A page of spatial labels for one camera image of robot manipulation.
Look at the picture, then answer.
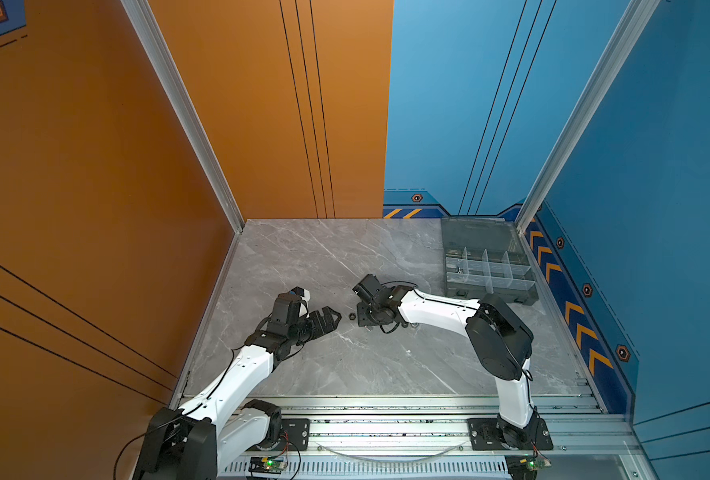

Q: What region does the aluminium corner post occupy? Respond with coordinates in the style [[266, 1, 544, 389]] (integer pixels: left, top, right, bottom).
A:
[[120, 0, 245, 235], [515, 0, 660, 234]]

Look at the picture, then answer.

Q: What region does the green circuit board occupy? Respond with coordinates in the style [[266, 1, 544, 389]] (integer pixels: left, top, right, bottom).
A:
[[247, 456, 289, 479], [505, 456, 552, 480]]

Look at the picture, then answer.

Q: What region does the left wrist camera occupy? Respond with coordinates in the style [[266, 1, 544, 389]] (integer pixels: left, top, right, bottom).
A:
[[291, 287, 311, 302]]

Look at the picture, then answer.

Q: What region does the right aluminium corner post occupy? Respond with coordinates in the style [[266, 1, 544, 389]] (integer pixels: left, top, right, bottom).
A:
[[515, 0, 660, 234]]

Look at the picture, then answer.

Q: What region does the clear curved cable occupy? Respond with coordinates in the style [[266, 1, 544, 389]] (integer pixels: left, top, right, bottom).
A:
[[312, 441, 467, 464]]

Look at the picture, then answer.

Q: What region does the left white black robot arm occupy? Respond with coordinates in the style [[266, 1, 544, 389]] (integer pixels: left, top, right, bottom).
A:
[[132, 287, 342, 479]]

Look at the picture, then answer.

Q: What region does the aluminium rail frame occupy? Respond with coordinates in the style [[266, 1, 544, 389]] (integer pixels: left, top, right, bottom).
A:
[[215, 392, 655, 479]]

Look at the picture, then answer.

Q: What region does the right green circuit board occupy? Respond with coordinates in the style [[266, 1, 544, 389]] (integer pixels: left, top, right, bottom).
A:
[[505, 456, 552, 480]]

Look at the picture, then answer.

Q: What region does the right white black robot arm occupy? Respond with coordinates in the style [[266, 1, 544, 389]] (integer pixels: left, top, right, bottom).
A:
[[353, 274, 552, 450]]

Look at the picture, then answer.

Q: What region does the left aluminium corner post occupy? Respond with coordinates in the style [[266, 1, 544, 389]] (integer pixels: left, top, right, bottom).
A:
[[120, 0, 245, 235]]

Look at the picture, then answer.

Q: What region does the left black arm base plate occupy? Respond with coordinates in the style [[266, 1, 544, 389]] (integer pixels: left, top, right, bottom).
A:
[[248, 417, 311, 452]]

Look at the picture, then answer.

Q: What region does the left green circuit board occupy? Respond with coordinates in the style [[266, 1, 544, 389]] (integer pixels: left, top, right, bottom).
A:
[[247, 456, 289, 479]]

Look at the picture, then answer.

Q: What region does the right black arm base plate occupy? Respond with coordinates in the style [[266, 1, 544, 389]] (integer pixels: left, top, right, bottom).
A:
[[467, 414, 554, 451]]

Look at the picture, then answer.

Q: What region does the grey compartment organizer box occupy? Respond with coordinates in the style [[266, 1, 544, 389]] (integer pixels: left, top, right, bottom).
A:
[[441, 217, 538, 305]]

